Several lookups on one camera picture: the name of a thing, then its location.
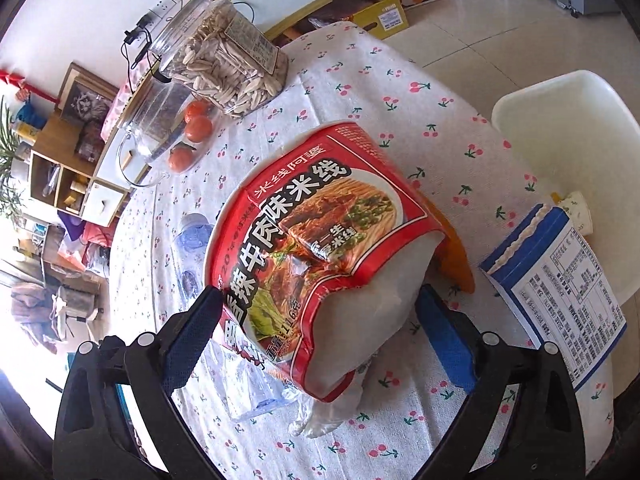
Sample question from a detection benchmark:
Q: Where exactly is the glass teapot with bamboo lid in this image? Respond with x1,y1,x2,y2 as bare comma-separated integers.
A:
115,72,193,188

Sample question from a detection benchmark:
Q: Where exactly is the brown snack jar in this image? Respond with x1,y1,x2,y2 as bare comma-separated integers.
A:
75,122,106,158

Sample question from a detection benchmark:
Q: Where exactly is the cherry print tablecloth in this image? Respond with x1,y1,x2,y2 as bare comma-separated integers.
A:
107,22,616,480

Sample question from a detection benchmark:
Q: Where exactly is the yellow cardboard box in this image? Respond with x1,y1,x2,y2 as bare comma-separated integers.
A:
345,0,408,41

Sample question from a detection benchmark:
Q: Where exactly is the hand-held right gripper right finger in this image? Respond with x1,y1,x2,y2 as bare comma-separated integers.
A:
414,284,587,480

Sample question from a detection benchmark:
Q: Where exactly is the orange mandarin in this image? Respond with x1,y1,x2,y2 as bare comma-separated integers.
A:
184,115,213,145
167,142,197,173
184,99,213,121

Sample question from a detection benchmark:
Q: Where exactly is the orange snack packet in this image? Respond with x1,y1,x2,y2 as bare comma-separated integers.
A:
420,195,476,293

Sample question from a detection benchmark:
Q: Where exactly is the purple cloth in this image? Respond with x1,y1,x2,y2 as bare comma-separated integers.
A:
57,210,88,241

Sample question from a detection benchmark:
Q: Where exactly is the wooden shelf unit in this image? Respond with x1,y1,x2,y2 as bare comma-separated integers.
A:
27,110,121,216

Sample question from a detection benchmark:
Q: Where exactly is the blue white labelled box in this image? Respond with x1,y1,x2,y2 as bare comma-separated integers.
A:
479,203,628,393

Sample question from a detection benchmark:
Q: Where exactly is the clear jar of seeds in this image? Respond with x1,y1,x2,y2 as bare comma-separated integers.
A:
150,0,291,120

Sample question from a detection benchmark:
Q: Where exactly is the green potted plant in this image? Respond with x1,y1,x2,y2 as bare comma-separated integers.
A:
0,95,31,221

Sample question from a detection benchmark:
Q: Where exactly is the red chili string decoration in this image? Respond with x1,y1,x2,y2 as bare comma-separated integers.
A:
0,70,56,103

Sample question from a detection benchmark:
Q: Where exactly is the framed cat picture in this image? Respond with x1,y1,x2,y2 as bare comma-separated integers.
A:
57,62,121,126

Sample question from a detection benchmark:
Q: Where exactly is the clear glass plate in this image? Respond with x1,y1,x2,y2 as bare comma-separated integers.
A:
162,105,223,177

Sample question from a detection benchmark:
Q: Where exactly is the red noodle packet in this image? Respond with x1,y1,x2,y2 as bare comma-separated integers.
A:
205,120,446,403

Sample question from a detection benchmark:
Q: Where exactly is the long wooden tv cabinet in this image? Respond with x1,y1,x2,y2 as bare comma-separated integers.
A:
80,0,388,228

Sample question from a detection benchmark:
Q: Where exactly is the black charging cable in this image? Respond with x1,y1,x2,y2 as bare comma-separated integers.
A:
120,15,157,68

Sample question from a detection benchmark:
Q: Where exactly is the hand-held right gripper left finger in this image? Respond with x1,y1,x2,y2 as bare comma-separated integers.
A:
52,286,225,480

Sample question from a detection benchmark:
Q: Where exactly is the white plastic bin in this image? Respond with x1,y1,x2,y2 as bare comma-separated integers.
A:
491,70,640,306

